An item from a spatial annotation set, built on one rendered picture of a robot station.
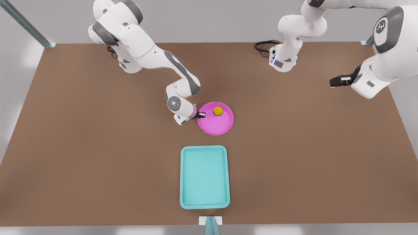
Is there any pink round plate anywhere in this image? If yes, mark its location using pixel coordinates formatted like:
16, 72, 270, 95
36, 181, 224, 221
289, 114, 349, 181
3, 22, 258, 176
197, 102, 234, 136

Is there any teal rectangular tray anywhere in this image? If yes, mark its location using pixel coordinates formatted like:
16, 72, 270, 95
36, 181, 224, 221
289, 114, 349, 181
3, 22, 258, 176
180, 145, 231, 210

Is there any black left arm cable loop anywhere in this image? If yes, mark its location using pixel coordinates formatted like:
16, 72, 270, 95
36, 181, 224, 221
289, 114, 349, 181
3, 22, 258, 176
254, 40, 282, 58

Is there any silver post with white foot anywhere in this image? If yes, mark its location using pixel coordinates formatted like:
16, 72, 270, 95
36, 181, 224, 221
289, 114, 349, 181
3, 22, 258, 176
199, 216, 223, 235

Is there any long slanted silver frame post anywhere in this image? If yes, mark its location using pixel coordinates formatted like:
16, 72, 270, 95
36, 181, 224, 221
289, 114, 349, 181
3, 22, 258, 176
0, 0, 56, 49

